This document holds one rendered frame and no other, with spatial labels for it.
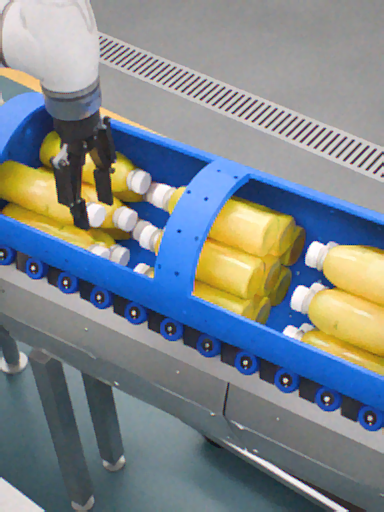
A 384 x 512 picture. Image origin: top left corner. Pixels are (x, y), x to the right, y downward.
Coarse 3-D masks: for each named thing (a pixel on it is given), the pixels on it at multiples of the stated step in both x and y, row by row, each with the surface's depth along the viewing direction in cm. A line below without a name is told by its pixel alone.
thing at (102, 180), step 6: (96, 174) 168; (102, 174) 167; (108, 174) 167; (96, 180) 169; (102, 180) 168; (108, 180) 167; (96, 186) 170; (102, 186) 169; (108, 186) 168; (96, 192) 171; (102, 192) 170; (108, 192) 169; (102, 198) 171; (108, 198) 170; (108, 204) 172
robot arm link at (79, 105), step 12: (96, 84) 149; (48, 96) 148; (60, 96) 147; (72, 96) 147; (84, 96) 148; (96, 96) 150; (48, 108) 151; (60, 108) 149; (72, 108) 148; (84, 108) 149; (96, 108) 151; (72, 120) 150
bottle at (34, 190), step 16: (0, 176) 175; (16, 176) 174; (32, 176) 173; (48, 176) 174; (0, 192) 176; (16, 192) 174; (32, 192) 172; (48, 192) 171; (32, 208) 174; (48, 208) 171; (64, 208) 170
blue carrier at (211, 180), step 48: (0, 144) 169; (144, 144) 181; (192, 192) 156; (240, 192) 176; (288, 192) 168; (0, 240) 178; (48, 240) 167; (192, 240) 153; (336, 240) 170; (144, 288) 161; (192, 288) 156; (240, 336) 155; (288, 336) 149; (336, 384) 150
